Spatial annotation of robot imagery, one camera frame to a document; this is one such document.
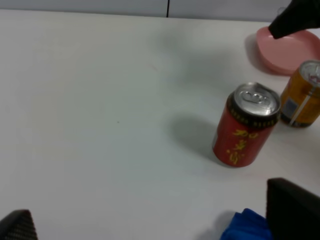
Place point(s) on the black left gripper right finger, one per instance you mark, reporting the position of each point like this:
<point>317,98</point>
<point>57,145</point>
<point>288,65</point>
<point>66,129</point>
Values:
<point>292,212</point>

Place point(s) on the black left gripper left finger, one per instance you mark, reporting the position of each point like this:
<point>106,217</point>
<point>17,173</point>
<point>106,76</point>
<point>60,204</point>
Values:
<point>18,225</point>

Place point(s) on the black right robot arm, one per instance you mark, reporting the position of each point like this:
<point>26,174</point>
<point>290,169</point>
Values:
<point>299,15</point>

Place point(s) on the blue rolled cloth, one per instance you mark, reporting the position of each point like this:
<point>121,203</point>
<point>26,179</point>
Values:
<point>247,225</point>

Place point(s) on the red drink can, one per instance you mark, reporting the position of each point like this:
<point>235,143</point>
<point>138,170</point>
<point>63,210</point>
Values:
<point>250,114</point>

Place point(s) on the gold drink can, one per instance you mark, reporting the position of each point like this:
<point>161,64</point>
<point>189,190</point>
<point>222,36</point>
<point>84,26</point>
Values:
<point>300,100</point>

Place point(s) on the pink square plate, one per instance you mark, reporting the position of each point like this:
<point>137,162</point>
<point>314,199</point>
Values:
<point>284,55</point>

